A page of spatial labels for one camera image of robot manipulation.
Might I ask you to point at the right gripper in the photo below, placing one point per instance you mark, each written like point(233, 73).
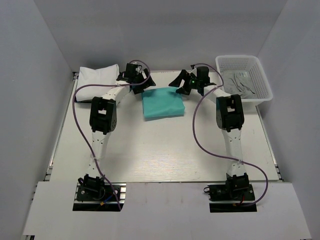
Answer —
point(177, 82)

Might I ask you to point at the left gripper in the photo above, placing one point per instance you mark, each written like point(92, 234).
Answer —
point(145, 84)

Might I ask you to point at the teal t-shirt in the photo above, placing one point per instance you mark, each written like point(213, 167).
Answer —
point(162, 103)

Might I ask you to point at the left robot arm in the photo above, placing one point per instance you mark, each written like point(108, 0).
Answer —
point(103, 111)

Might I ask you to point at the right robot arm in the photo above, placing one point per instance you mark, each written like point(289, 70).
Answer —
point(229, 119)

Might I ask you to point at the folded white t-shirt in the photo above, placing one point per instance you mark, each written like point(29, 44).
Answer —
point(101, 76)

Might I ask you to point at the grey t-shirt in basket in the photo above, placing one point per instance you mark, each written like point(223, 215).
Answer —
point(238, 83)

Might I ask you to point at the white plastic basket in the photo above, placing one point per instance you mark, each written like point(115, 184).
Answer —
point(253, 67)

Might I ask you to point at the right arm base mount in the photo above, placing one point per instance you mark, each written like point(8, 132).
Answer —
point(222, 200)

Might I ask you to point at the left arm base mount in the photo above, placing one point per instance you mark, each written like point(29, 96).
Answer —
point(104, 200)

